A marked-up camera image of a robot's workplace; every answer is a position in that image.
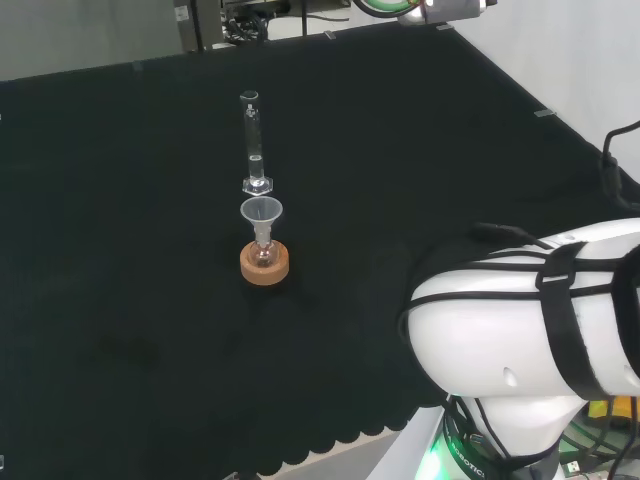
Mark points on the clear glass graduated cylinder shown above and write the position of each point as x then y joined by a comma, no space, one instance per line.
255,150

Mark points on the clear plastic funnel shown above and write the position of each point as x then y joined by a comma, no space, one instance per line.
261,212

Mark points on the round-bottom glass flask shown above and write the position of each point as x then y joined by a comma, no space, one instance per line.
262,256

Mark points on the black bench cloth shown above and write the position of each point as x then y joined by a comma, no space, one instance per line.
150,260

